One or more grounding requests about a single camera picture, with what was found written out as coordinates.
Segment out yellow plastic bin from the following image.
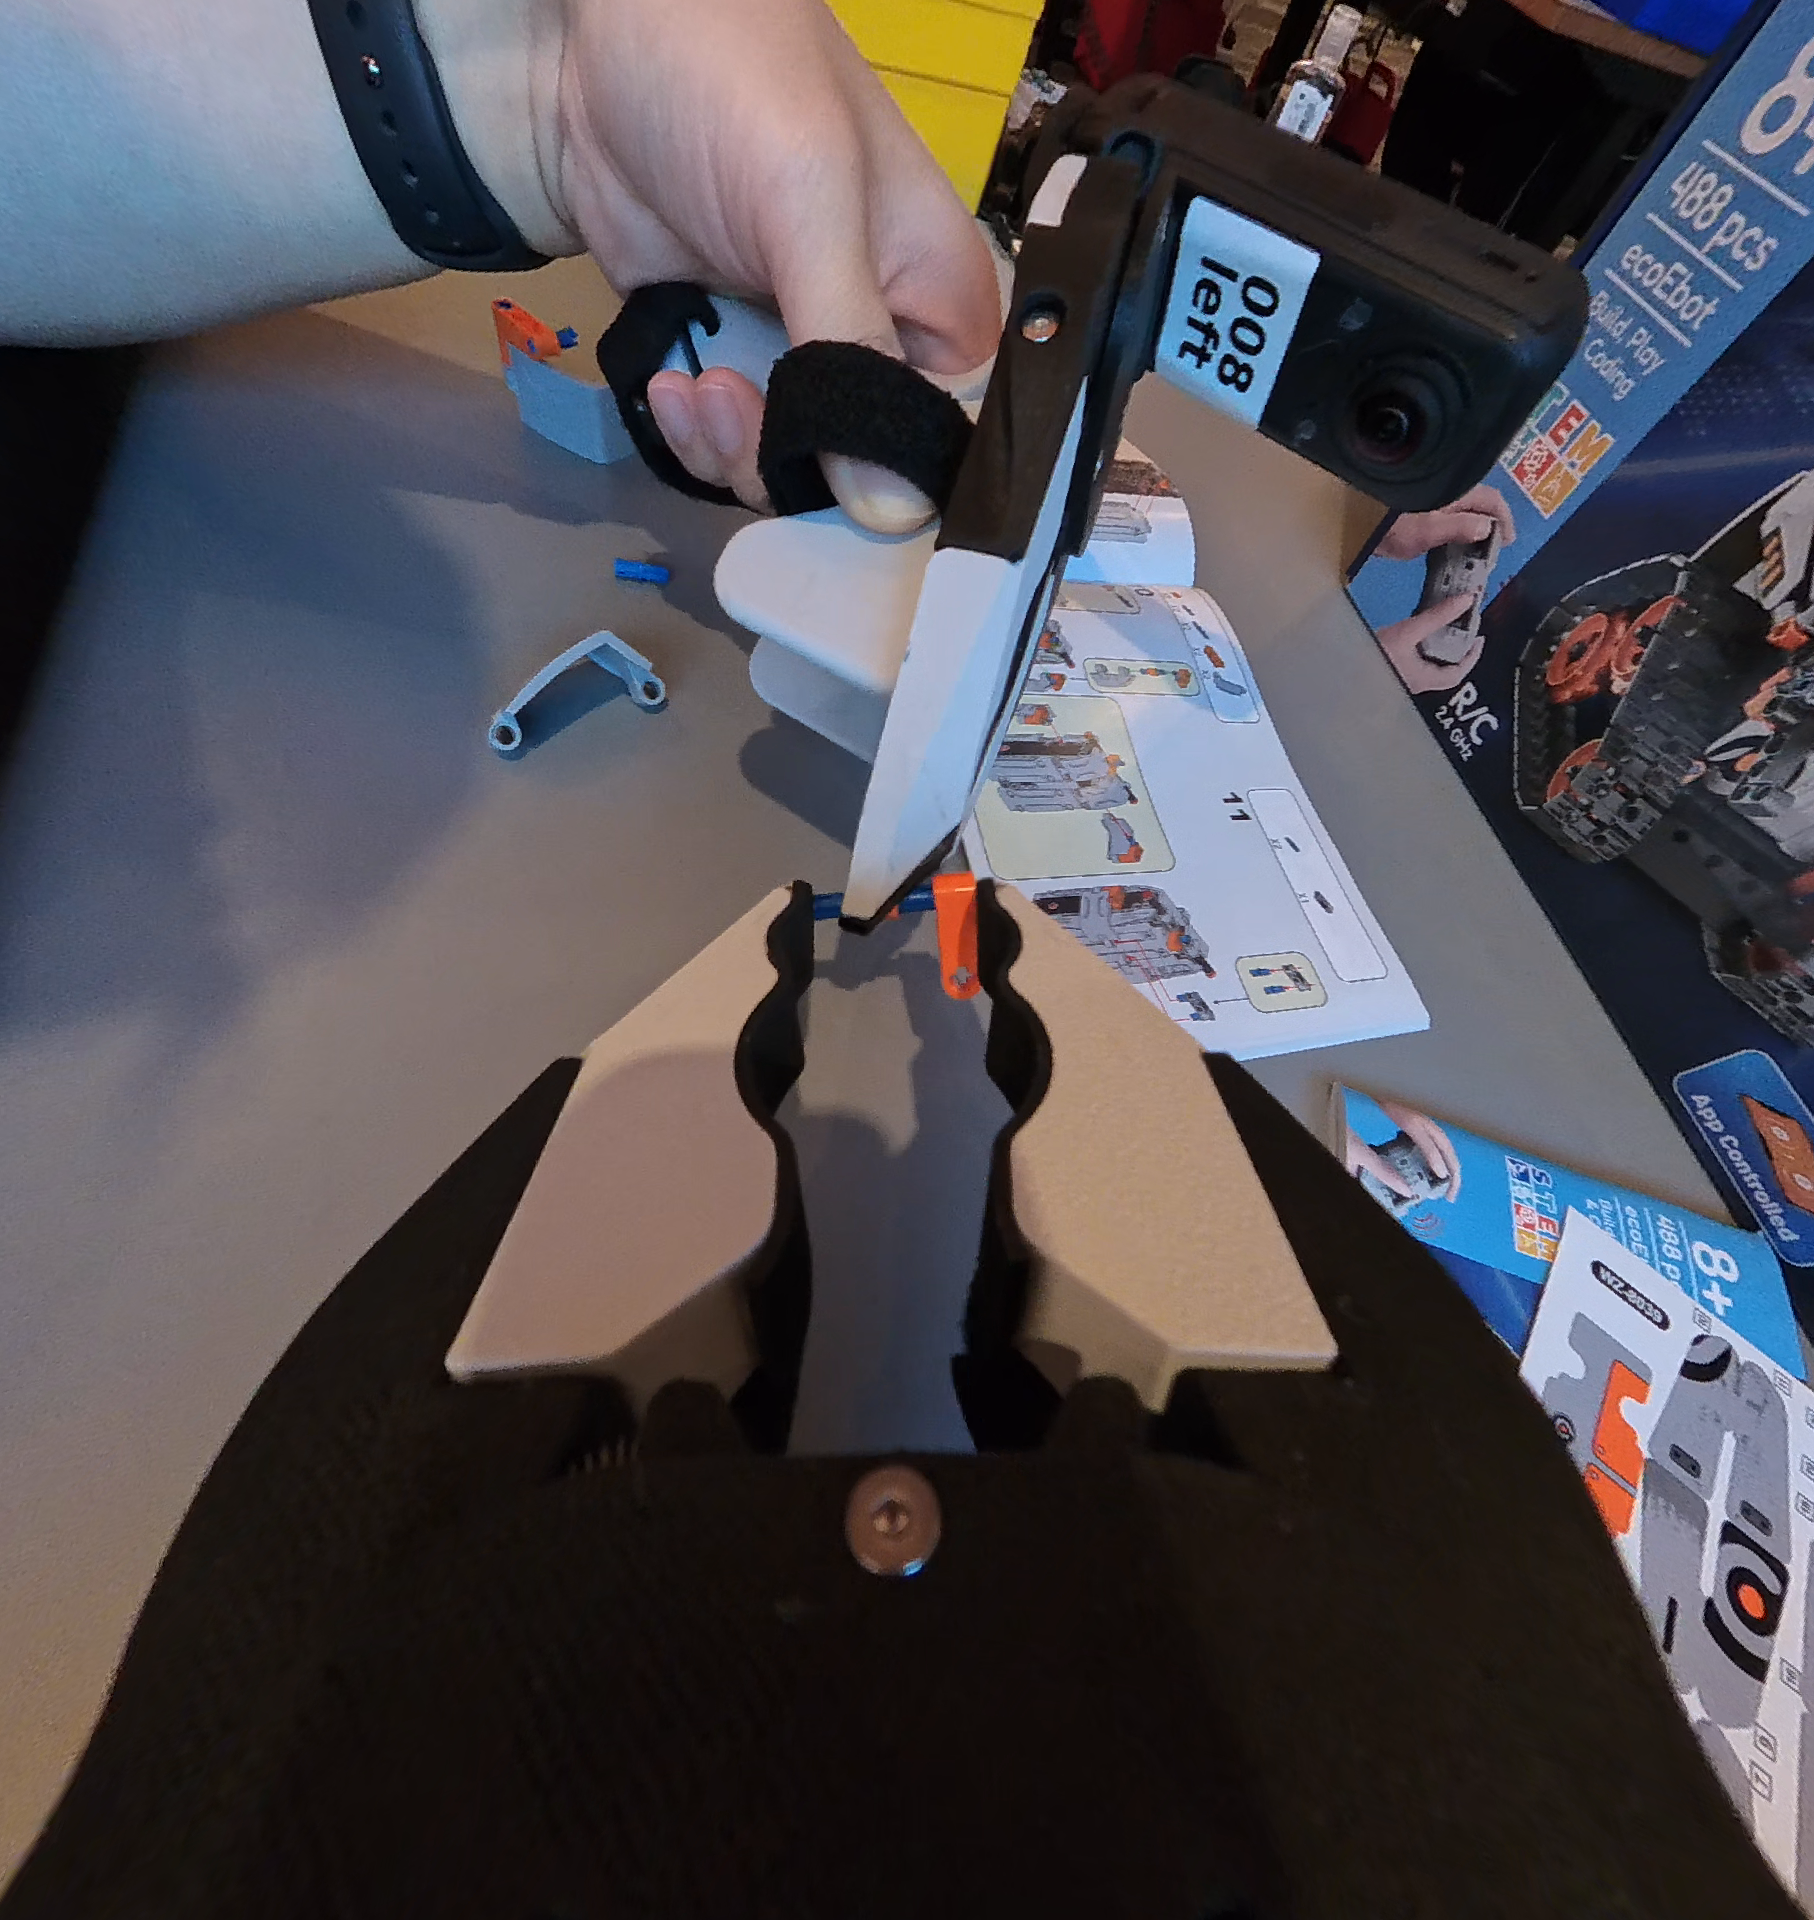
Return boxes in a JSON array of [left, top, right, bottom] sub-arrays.
[[824, 0, 1052, 220]]

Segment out orange grey sticker sheet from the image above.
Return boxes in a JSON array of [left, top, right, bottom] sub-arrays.
[[1513, 1207, 1814, 1920]]

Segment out grey orange toy block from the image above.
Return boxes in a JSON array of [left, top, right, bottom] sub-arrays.
[[490, 297, 641, 465]]

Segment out open white instruction booklet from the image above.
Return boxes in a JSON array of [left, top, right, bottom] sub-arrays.
[[959, 458, 1433, 1064]]

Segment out orange toy connector piece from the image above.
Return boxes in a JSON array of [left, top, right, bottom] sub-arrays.
[[931, 874, 987, 1006]]

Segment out person's left hand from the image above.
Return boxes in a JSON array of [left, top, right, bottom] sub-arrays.
[[547, 0, 1005, 535]]

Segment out dark blue toy kit box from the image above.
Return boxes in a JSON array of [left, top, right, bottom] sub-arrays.
[[1342, 0, 1814, 1308]]

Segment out black wristband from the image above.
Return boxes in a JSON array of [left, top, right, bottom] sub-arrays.
[[303, 0, 557, 276]]

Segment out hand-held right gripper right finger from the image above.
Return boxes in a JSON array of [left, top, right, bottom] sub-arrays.
[[963, 882, 1339, 1455]]

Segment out person's left forearm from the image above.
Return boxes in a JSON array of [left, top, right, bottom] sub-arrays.
[[0, 0, 443, 348]]

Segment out grey desk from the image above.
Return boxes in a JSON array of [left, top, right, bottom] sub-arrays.
[[0, 279, 1734, 1654]]

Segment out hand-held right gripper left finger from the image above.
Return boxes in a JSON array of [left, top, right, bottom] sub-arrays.
[[442, 882, 820, 1455]]

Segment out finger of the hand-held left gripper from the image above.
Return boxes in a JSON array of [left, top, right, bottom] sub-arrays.
[[842, 546, 1071, 933]]

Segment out blue cover booklet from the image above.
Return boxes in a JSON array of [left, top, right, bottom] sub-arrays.
[[1327, 1083, 1809, 1390]]

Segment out grey curved toy piece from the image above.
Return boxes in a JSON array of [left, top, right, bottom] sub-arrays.
[[488, 631, 674, 758]]

